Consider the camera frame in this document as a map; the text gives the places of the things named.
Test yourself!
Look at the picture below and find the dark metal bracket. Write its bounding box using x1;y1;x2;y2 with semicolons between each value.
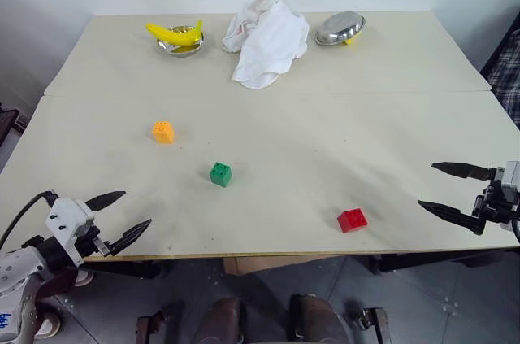
135;300;184;344
344;306;388;344

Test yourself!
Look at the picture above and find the black table frame bar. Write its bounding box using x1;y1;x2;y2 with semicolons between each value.
365;246;520;277
83;259;174;281

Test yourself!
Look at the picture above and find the dark brown rounded shape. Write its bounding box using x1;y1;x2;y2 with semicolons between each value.
287;294;347;344
193;296;247;344

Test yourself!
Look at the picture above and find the small steel bowl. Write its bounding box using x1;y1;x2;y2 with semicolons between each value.
155;25;206;59

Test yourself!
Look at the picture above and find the dark red white shoe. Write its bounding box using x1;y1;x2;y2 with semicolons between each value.
40;265;95;289
33;303;63;340

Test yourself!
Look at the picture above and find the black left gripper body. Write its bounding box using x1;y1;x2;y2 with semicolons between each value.
71;225;113;259

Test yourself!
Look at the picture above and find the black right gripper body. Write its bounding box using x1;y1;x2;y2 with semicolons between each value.
472;180;520;224

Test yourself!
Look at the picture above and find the crumpled white cloth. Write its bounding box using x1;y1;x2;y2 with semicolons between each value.
221;0;311;90

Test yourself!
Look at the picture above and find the dark object beside table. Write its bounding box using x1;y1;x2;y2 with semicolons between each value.
0;101;30;148

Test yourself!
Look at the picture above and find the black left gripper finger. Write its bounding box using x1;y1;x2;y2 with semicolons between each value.
84;190;128;212
101;218;153;258

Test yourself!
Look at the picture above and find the overturned steel bowl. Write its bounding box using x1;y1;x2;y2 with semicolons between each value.
314;11;367;46

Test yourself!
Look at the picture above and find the brown cardboard box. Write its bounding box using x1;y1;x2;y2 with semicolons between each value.
223;254;339;277

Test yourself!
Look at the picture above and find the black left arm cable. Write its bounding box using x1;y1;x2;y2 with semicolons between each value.
0;190;59;248

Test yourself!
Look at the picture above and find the yellow toy block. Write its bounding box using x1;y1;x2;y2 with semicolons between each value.
151;120;176;145

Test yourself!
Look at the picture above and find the red toy block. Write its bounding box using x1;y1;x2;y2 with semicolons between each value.
336;207;369;235

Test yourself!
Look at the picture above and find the yellow banana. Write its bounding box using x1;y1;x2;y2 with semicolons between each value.
145;18;205;48

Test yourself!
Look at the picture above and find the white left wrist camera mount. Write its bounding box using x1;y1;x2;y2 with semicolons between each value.
45;197;96;267

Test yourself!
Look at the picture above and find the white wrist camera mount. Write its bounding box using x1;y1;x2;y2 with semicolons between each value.
496;159;520;199
45;197;96;267

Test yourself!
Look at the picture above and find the plaid fabric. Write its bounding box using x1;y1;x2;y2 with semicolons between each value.
480;6;520;130

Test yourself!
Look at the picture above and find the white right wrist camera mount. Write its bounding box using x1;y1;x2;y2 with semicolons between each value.
496;159;520;199

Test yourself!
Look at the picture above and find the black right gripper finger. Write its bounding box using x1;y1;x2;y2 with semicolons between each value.
431;161;499;182
418;199;487;237

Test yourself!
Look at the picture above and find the green toy block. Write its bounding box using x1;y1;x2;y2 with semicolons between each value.
208;161;233;189

